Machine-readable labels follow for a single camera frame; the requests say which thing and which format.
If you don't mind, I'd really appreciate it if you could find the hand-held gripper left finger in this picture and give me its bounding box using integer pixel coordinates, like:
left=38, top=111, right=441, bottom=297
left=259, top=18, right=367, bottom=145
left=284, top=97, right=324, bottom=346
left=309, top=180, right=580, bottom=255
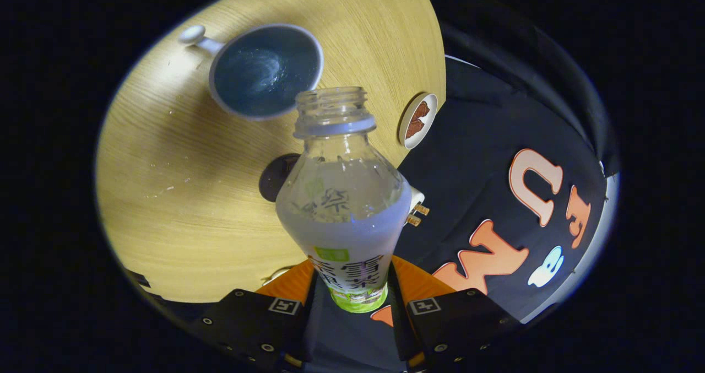
left=190, top=260, right=318, bottom=371

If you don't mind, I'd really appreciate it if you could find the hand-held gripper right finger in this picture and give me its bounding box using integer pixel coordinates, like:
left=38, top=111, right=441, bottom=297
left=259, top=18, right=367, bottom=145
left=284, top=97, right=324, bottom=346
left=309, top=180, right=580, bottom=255
left=388, top=256, right=524, bottom=371

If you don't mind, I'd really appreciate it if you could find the clear plastic juice bottle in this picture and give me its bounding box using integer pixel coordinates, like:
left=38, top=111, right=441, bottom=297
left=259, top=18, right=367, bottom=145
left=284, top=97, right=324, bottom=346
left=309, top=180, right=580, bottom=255
left=275, top=87, right=413, bottom=313

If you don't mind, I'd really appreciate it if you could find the dark round coaster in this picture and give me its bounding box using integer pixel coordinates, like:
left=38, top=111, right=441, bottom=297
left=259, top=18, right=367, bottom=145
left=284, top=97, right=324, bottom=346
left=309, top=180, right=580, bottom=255
left=259, top=153, right=301, bottom=203

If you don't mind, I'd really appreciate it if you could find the white cup with handle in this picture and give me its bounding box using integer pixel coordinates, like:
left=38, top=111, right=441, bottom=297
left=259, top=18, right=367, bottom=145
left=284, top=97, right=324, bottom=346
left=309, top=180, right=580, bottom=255
left=178, top=23, right=324, bottom=121

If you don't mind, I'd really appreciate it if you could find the wooden table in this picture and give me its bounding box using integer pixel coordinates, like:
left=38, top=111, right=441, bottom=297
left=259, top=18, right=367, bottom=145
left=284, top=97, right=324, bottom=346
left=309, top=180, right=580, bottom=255
left=95, top=0, right=447, bottom=303

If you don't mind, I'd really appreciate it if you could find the white round plate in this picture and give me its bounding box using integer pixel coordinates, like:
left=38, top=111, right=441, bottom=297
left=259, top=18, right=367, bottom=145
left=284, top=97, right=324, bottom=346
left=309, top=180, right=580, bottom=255
left=398, top=92, right=438, bottom=150

